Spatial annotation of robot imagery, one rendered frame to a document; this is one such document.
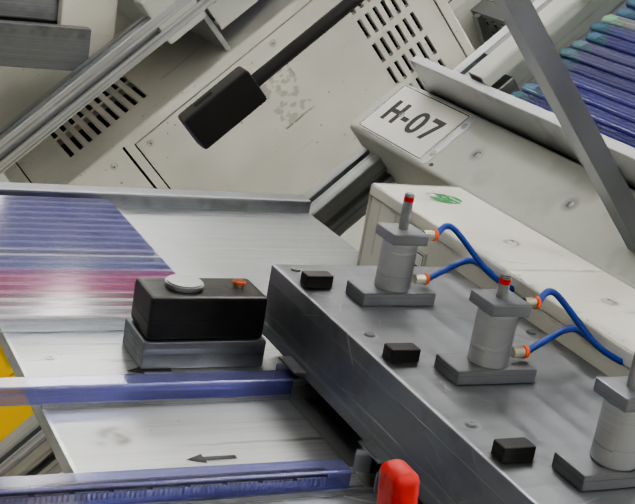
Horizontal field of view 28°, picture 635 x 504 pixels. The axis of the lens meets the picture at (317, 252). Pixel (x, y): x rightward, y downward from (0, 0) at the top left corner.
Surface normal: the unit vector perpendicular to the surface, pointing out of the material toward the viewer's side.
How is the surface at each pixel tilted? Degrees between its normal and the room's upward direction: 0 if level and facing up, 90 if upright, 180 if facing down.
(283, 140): 90
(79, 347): 46
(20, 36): 90
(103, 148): 90
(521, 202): 90
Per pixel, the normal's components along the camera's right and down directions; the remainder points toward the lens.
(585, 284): 0.17, -0.94
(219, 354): 0.41, 0.34
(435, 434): -0.90, -0.02
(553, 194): -0.51, -0.69
